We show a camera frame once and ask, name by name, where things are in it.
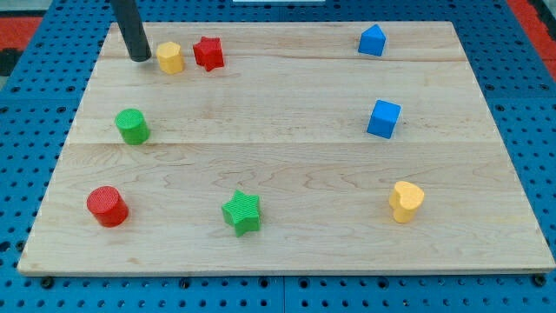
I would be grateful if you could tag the blue cube block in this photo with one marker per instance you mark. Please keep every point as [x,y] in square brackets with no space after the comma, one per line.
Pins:
[383,119]

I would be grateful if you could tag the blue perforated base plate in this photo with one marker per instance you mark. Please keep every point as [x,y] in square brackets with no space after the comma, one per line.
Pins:
[43,92]

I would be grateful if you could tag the yellow heart block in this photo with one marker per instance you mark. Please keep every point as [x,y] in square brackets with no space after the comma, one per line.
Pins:
[405,199]

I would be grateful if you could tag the red star block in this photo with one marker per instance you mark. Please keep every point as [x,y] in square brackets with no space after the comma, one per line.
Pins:
[208,53]

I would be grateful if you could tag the green cylinder block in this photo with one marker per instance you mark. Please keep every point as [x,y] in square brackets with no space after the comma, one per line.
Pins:
[132,126]

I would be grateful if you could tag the blue pentagon block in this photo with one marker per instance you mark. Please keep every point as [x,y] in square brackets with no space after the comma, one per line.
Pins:
[372,41]

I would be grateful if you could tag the red cylinder block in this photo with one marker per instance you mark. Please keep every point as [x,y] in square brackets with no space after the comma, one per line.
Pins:
[107,206]

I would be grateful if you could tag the green star block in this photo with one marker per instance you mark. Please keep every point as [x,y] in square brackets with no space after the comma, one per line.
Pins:
[242,212]

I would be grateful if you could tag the wooden board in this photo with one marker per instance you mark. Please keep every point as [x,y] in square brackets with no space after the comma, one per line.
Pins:
[286,119]

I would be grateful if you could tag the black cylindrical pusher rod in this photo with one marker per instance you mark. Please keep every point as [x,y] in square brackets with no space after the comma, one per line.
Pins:
[130,24]

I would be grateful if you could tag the yellow hexagon block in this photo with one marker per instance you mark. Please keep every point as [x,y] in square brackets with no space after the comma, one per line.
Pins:
[170,58]

